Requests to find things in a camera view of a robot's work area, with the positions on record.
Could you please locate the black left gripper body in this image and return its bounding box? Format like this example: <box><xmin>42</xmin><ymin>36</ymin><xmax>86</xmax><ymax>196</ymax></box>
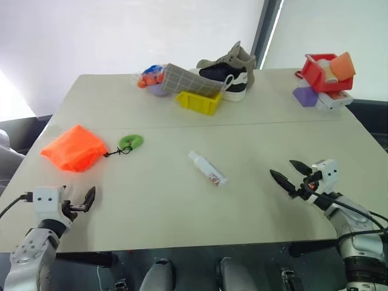
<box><xmin>62</xmin><ymin>199</ymin><xmax>89</xmax><ymax>220</ymax></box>

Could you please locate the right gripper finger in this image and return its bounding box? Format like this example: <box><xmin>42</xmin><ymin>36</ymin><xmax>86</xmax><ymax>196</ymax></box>
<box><xmin>269</xmin><ymin>169</ymin><xmax>296</xmax><ymax>199</ymax></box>
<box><xmin>289</xmin><ymin>159</ymin><xmax>312</xmax><ymax>175</ymax></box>

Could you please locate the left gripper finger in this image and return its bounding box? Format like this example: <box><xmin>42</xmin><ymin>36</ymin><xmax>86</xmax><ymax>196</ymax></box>
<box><xmin>83</xmin><ymin>186</ymin><xmax>98</xmax><ymax>213</ymax></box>

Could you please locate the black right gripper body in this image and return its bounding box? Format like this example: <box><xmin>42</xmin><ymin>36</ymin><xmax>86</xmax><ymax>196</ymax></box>
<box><xmin>292</xmin><ymin>169</ymin><xmax>324</xmax><ymax>200</ymax></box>

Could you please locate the clear bag of orange items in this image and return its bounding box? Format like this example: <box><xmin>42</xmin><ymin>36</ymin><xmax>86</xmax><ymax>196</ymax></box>
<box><xmin>131</xmin><ymin>64</ymin><xmax>167</xmax><ymax>90</ymax></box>

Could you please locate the purple flat polygon piece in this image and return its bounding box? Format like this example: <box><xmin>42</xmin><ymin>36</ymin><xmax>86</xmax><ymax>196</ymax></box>
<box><xmin>293</xmin><ymin>85</ymin><xmax>319</xmax><ymax>108</ymax></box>

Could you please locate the white cardboard box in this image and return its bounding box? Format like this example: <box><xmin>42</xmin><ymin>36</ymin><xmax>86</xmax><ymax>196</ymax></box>
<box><xmin>314</xmin><ymin>90</ymin><xmax>355</xmax><ymax>113</ymax></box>

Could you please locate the white spray bottle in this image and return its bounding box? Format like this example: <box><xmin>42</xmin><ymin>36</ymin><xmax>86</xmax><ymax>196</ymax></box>
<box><xmin>188</xmin><ymin>150</ymin><xmax>229</xmax><ymax>187</ymax></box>

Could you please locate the black low cabinet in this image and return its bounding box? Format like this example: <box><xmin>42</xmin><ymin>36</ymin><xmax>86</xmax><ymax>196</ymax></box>
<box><xmin>0</xmin><ymin>114</ymin><xmax>54</xmax><ymax>155</ymax></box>
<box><xmin>345</xmin><ymin>98</ymin><xmax>388</xmax><ymax>154</ymax></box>

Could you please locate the red plastic bin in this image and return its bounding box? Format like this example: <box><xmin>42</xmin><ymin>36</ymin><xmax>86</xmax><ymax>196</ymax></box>
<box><xmin>300</xmin><ymin>53</ymin><xmax>355</xmax><ymax>93</ymax></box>

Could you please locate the beige tape roll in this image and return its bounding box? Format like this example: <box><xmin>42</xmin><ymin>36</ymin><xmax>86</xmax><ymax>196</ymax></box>
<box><xmin>316</xmin><ymin>58</ymin><xmax>341</xmax><ymax>83</ymax></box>

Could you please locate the grey rounded robot leg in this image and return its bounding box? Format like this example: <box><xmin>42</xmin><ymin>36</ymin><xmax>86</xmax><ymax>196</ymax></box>
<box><xmin>139</xmin><ymin>258</ymin><xmax>177</xmax><ymax>291</ymax></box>
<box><xmin>216</xmin><ymin>256</ymin><xmax>253</xmax><ymax>291</ymax></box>

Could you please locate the orange sponge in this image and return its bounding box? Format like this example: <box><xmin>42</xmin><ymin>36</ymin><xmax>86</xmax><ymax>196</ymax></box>
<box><xmin>329</xmin><ymin>52</ymin><xmax>356</xmax><ymax>82</ymax></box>

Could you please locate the black and white sneaker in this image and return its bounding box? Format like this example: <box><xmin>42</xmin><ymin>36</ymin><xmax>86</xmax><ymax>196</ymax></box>
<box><xmin>189</xmin><ymin>62</ymin><xmax>249</xmax><ymax>102</ymax></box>

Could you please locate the yellow plastic bin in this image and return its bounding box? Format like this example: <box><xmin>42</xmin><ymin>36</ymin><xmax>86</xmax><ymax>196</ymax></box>
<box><xmin>175</xmin><ymin>90</ymin><xmax>224</xmax><ymax>117</ymax></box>

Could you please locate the grey suede sneaker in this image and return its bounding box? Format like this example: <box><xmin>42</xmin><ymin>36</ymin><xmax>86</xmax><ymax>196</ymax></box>
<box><xmin>196</xmin><ymin>40</ymin><xmax>257</xmax><ymax>89</ymax></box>

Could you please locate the purple bowl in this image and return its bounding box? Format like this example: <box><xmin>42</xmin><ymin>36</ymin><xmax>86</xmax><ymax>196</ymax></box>
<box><xmin>145</xmin><ymin>81</ymin><xmax>172</xmax><ymax>98</ymax></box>

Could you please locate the grey grid mat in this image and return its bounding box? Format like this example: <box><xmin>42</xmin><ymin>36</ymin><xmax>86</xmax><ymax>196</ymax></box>
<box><xmin>160</xmin><ymin>62</ymin><xmax>222</xmax><ymax>98</ymax></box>

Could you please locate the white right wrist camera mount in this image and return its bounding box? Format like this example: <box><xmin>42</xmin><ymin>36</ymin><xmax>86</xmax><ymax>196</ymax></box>
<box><xmin>306</xmin><ymin>158</ymin><xmax>339</xmax><ymax>204</ymax></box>

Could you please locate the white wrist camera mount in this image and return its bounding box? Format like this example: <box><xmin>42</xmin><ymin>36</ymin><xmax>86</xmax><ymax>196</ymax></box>
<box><xmin>306</xmin><ymin>158</ymin><xmax>339</xmax><ymax>204</ymax></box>
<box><xmin>32</xmin><ymin>186</ymin><xmax>66</xmax><ymax>226</ymax></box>

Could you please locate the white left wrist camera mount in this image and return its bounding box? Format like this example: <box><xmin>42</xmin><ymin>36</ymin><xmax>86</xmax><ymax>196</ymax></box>
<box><xmin>32</xmin><ymin>186</ymin><xmax>66</xmax><ymax>226</ymax></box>

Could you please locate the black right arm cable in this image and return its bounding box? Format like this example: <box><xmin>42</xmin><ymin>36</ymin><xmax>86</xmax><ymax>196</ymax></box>
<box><xmin>303</xmin><ymin>181</ymin><xmax>388</xmax><ymax>240</ymax></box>

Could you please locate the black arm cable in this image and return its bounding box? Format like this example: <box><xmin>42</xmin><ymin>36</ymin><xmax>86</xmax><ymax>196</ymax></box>
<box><xmin>0</xmin><ymin>192</ymin><xmax>34</xmax><ymax>219</ymax></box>
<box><xmin>303</xmin><ymin>181</ymin><xmax>388</xmax><ymax>240</ymax></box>

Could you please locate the orange fabric pouch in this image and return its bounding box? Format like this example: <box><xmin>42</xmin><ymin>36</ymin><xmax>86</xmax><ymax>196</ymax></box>
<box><xmin>39</xmin><ymin>124</ymin><xmax>133</xmax><ymax>173</ymax></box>

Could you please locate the black table frame bar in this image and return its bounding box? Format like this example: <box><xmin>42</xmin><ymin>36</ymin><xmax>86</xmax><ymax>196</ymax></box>
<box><xmin>55</xmin><ymin>251</ymin><xmax>118</xmax><ymax>268</ymax></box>
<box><xmin>289</xmin><ymin>240</ymin><xmax>340</xmax><ymax>258</ymax></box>

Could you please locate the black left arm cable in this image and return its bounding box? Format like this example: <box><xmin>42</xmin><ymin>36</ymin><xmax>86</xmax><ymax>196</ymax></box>
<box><xmin>0</xmin><ymin>192</ymin><xmax>34</xmax><ymax>219</ymax></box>

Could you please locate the green fuzzy ring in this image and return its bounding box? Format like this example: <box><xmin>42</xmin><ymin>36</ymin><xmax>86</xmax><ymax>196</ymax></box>
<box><xmin>118</xmin><ymin>134</ymin><xmax>146</xmax><ymax>150</ymax></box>

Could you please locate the dark window frame pillar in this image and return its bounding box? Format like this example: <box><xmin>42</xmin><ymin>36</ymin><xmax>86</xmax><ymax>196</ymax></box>
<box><xmin>250</xmin><ymin>0</ymin><xmax>285</xmax><ymax>71</ymax></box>

